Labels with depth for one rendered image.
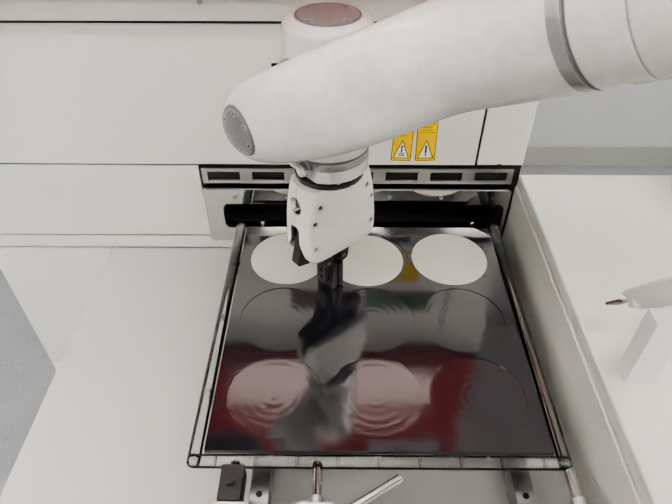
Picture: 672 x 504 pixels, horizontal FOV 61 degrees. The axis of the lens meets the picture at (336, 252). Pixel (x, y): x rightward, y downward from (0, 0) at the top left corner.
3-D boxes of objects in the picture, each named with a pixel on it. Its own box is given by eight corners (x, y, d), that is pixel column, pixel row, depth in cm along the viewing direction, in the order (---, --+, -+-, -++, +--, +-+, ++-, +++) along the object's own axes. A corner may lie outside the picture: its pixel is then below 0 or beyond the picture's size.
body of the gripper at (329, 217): (314, 193, 56) (316, 274, 64) (387, 157, 61) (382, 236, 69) (269, 162, 60) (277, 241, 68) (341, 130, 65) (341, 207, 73)
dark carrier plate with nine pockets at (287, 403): (247, 229, 81) (246, 226, 81) (486, 230, 81) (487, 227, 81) (204, 453, 56) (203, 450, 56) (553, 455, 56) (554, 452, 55)
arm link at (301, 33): (323, 178, 54) (385, 141, 59) (321, 41, 46) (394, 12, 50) (265, 145, 59) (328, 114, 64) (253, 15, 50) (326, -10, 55)
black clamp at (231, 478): (224, 474, 56) (221, 461, 54) (247, 474, 56) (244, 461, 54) (219, 510, 53) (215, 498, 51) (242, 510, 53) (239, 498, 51)
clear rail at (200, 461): (188, 457, 56) (186, 450, 55) (568, 460, 56) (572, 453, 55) (186, 471, 55) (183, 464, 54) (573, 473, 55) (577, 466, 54)
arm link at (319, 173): (320, 176, 55) (320, 201, 57) (385, 144, 59) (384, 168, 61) (269, 141, 59) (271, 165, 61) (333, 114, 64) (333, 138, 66)
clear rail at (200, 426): (237, 227, 83) (236, 220, 82) (247, 227, 83) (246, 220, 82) (186, 471, 55) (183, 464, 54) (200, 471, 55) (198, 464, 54)
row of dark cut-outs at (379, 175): (204, 180, 81) (201, 166, 80) (509, 181, 81) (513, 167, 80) (203, 183, 81) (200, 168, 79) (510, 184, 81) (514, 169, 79)
